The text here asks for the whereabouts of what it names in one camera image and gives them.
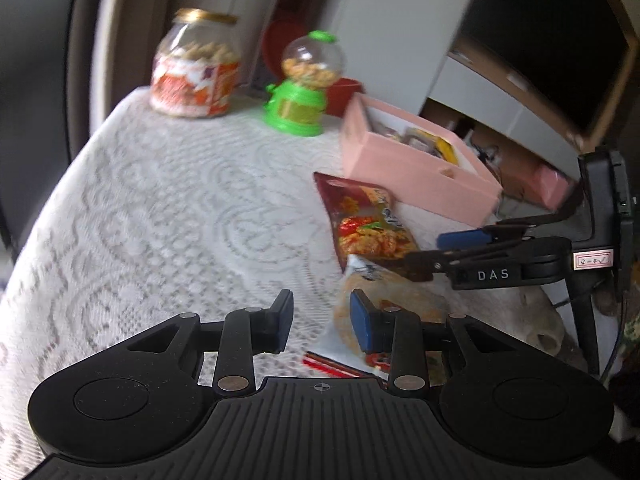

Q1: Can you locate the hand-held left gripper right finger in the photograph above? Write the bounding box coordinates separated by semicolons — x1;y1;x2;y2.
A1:
349;287;513;400

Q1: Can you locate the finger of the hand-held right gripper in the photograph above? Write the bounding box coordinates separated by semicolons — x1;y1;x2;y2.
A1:
436;187;586;252
401;237;526;283

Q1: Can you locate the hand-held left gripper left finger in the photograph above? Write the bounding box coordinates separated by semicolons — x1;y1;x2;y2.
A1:
125;289;295;399

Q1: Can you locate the clear packet of brown snacks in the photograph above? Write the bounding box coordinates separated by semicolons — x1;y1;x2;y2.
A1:
302;254;448;378

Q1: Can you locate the large red snack packet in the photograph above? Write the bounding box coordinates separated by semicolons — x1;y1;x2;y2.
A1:
313;171;421;273

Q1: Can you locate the pink cardboard box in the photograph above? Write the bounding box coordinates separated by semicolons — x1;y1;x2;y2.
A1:
340;92;503;228

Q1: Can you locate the pink pouch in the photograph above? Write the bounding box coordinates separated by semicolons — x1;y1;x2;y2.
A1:
537;165;577;209

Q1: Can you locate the yellow snack packet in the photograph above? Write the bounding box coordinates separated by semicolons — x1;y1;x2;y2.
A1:
431;136;462;167

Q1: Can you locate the white shelf unit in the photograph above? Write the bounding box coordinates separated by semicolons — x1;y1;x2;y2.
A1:
420;35;588;211

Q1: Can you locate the red plastic container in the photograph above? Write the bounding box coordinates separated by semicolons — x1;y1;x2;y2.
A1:
322;78;366;117

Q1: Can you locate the green candy dispenser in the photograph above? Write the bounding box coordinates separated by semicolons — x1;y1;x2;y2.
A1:
262;30;347;137

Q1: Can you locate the dark television screen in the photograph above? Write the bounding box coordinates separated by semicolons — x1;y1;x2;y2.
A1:
457;0;638;138

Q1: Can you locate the white cabinet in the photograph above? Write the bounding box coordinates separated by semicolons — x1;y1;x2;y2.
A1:
325;0;488;113

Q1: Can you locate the clear jar with gold lid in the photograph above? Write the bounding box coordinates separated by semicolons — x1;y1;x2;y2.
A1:
149;8;242;119

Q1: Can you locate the red round lid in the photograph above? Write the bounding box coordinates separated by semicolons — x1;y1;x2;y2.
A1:
262;19;308;78

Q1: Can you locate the silver refrigerator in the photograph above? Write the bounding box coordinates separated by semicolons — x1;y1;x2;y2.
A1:
0;0;101;246

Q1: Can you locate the black cable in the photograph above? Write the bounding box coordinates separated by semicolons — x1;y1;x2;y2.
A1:
600;285;628;388

